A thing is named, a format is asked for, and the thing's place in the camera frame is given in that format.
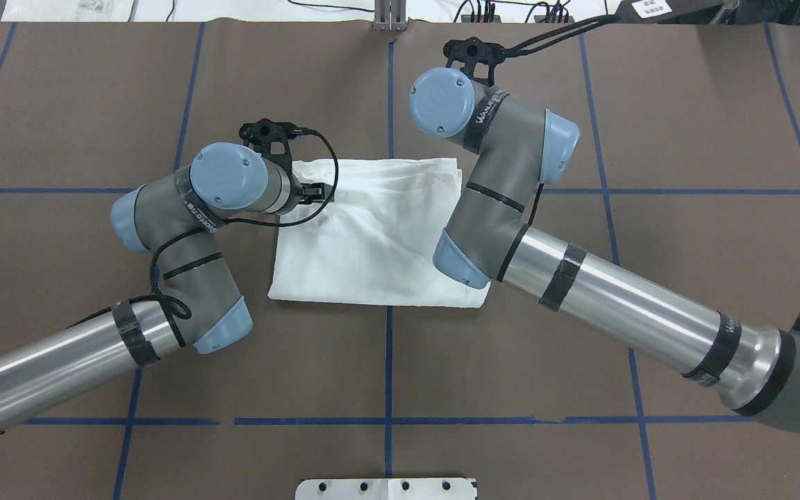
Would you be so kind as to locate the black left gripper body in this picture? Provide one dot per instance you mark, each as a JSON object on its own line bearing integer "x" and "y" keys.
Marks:
{"x": 298, "y": 190}

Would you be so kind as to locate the white long-sleeve printed shirt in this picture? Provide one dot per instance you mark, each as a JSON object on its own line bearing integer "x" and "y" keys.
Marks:
{"x": 374, "y": 243}

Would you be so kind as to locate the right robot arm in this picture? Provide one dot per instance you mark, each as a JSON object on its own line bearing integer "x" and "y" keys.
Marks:
{"x": 755, "y": 370}

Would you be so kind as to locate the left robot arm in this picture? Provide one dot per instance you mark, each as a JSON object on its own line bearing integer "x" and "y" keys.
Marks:
{"x": 191, "y": 297}

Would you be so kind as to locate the power strip with plugs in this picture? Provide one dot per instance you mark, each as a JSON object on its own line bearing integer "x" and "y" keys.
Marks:
{"x": 524, "y": 12}

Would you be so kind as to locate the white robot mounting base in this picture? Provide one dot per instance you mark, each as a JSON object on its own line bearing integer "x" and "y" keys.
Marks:
{"x": 388, "y": 488}

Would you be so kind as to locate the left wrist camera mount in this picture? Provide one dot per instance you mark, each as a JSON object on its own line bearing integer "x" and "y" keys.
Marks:
{"x": 271, "y": 140}

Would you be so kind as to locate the aluminium frame post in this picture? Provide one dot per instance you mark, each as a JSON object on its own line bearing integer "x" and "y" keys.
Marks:
{"x": 390, "y": 16}

